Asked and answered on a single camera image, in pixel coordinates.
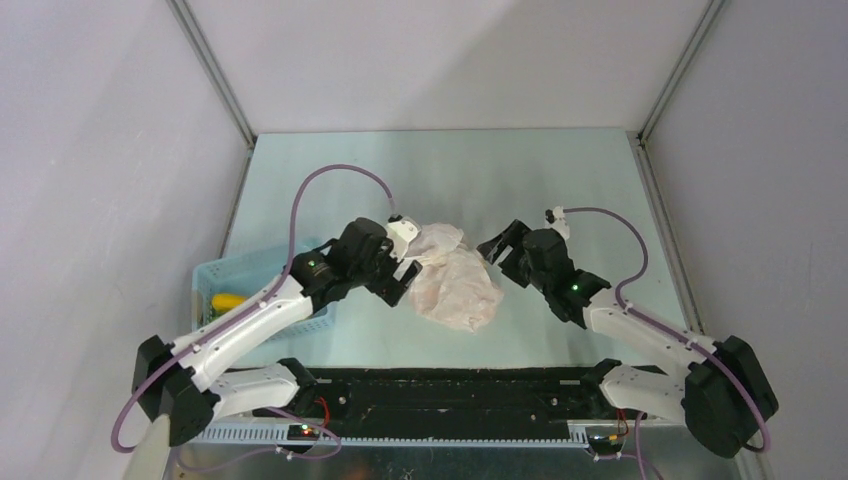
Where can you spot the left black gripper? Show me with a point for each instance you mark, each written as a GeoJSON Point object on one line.
{"type": "Point", "coordinates": [392, 287]}

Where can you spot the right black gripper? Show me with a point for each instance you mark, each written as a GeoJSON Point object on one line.
{"type": "Point", "coordinates": [512, 236]}

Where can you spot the white plastic bag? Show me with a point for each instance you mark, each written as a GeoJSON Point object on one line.
{"type": "Point", "coordinates": [454, 288]}

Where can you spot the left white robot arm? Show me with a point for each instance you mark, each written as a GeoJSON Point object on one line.
{"type": "Point", "coordinates": [190, 380]}

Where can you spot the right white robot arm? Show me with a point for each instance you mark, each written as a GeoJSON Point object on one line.
{"type": "Point", "coordinates": [716, 389]}

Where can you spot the fake yellow lemon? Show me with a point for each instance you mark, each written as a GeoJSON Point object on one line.
{"type": "Point", "coordinates": [222, 303]}

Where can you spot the light blue plastic basket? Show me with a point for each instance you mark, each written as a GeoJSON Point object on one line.
{"type": "Point", "coordinates": [243, 275]}

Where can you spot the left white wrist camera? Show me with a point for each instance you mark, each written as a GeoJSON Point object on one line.
{"type": "Point", "coordinates": [401, 231]}

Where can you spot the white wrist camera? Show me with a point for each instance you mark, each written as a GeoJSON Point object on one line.
{"type": "Point", "coordinates": [555, 219]}
{"type": "Point", "coordinates": [401, 231]}

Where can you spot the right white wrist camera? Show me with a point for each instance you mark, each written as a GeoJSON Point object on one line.
{"type": "Point", "coordinates": [555, 219]}

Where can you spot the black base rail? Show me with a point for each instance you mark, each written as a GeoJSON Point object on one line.
{"type": "Point", "coordinates": [451, 404]}

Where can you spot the right aluminium frame post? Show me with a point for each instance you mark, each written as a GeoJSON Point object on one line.
{"type": "Point", "coordinates": [692, 47]}

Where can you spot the aluminium frame post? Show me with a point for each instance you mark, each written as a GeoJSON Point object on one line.
{"type": "Point", "coordinates": [187, 19]}
{"type": "Point", "coordinates": [692, 47]}

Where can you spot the left aluminium frame post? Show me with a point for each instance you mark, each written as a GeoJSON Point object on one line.
{"type": "Point", "coordinates": [187, 19]}

